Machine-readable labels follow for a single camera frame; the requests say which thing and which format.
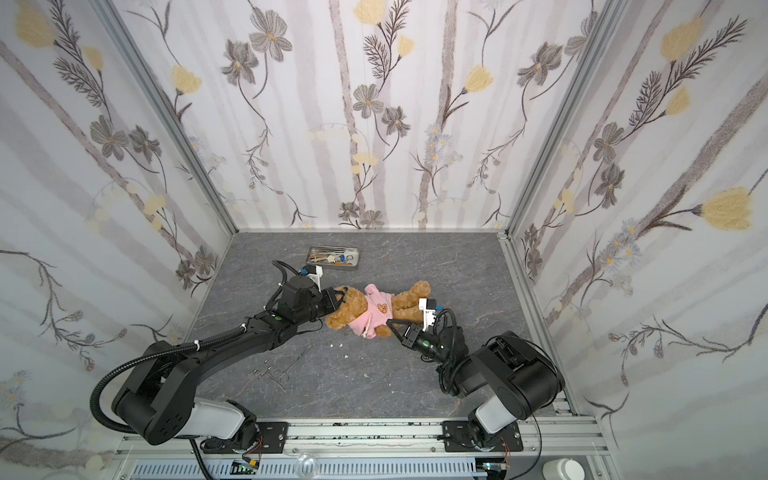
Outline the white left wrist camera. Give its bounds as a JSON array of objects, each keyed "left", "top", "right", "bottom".
[{"left": 303, "top": 264, "right": 323, "bottom": 289}]

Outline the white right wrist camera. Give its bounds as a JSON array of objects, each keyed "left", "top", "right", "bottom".
[{"left": 418, "top": 298, "right": 437, "bottom": 330}]

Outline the brown teddy bear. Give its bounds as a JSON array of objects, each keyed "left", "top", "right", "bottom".
[{"left": 325, "top": 281, "right": 431, "bottom": 333}]

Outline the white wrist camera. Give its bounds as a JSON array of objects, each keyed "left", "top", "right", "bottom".
[
  {"left": 303, "top": 264, "right": 323, "bottom": 289},
  {"left": 418, "top": 298, "right": 437, "bottom": 330}
]

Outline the metal instrument tray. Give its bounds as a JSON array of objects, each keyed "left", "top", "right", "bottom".
[{"left": 306, "top": 246, "right": 360, "bottom": 269}]

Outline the pink teddy hoodie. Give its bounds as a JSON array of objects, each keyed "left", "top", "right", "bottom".
[{"left": 348, "top": 284, "right": 393, "bottom": 340}]

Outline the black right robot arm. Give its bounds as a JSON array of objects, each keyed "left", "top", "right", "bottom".
[{"left": 387, "top": 309, "right": 565, "bottom": 453}]

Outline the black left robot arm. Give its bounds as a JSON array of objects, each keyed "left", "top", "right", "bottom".
[{"left": 89, "top": 260, "right": 345, "bottom": 462}]

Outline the white perforated cable duct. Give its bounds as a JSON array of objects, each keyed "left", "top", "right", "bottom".
[{"left": 128, "top": 458, "right": 490, "bottom": 480}]

